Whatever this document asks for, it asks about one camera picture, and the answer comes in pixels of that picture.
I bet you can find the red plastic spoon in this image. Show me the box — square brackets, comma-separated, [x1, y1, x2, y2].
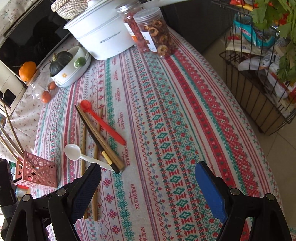
[80, 100, 127, 146]

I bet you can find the cream air fryer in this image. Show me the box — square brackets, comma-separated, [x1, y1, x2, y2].
[0, 62, 29, 114]

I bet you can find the black chopstick with yellow band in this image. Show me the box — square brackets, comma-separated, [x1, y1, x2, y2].
[75, 105, 121, 174]

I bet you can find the bamboo chopstick with green print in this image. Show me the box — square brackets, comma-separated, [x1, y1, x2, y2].
[0, 133, 21, 160]

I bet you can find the white electric cooking pot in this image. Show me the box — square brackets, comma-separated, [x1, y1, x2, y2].
[63, 0, 178, 61]

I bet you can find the white plastic spoon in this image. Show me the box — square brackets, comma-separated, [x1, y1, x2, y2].
[64, 144, 116, 172]

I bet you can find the glass jar with wooden lid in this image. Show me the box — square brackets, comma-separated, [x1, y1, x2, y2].
[26, 70, 58, 104]

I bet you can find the pink perforated utensil holder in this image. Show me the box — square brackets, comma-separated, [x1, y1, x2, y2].
[14, 151, 58, 189]

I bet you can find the white plastic bag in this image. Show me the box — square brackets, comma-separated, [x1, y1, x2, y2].
[238, 56, 266, 71]

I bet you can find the grey refrigerator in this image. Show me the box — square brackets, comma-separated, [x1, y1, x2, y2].
[159, 0, 234, 54]

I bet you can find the jar of dried fruit rings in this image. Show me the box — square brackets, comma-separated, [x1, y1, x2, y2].
[134, 7, 178, 58]

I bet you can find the bunch of leafy greens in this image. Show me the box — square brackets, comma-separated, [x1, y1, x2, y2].
[251, 0, 296, 85]

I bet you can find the large orange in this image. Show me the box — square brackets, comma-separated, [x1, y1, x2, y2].
[19, 61, 37, 82]

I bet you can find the jar of red dried fruit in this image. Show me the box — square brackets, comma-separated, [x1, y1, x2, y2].
[116, 2, 151, 52]

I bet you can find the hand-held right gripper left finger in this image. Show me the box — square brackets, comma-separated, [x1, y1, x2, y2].
[7, 162, 102, 241]

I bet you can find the dark green squash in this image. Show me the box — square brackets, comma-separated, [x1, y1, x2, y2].
[49, 51, 74, 77]

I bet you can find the woven rope basket with lid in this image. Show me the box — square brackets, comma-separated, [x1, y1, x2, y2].
[50, 0, 93, 19]

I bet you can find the white dish with green handle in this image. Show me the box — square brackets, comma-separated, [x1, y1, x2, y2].
[50, 46, 92, 88]

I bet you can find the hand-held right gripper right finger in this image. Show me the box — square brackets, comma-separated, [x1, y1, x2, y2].
[195, 161, 292, 241]

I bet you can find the black wire storage rack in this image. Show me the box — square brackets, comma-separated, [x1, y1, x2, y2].
[211, 0, 296, 136]

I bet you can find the white small-flower print cloth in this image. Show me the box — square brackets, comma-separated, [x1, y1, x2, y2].
[0, 35, 77, 163]

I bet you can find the teal snack packet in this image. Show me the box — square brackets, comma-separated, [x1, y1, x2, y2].
[233, 14, 278, 48]

